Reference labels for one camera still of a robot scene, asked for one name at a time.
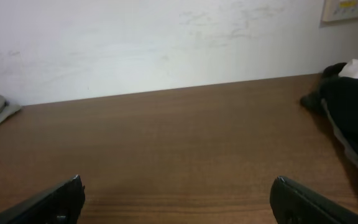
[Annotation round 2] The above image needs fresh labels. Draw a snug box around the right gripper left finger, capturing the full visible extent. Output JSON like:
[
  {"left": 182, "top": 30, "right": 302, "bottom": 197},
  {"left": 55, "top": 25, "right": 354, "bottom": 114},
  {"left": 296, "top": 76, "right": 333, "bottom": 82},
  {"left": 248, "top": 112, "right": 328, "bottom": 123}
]
[{"left": 0, "top": 175, "right": 85, "bottom": 224}]

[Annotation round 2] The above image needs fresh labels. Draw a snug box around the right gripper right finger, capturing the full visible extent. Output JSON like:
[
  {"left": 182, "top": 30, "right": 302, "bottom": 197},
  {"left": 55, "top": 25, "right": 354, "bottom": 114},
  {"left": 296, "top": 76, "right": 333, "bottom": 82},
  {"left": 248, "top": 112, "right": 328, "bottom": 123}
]
[{"left": 270, "top": 176, "right": 358, "bottom": 224}]

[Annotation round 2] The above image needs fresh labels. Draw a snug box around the black garment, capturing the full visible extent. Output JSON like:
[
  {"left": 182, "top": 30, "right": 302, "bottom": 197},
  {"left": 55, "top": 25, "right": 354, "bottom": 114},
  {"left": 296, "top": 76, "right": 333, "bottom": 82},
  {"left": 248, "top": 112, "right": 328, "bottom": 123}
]
[{"left": 300, "top": 62, "right": 358, "bottom": 155}]

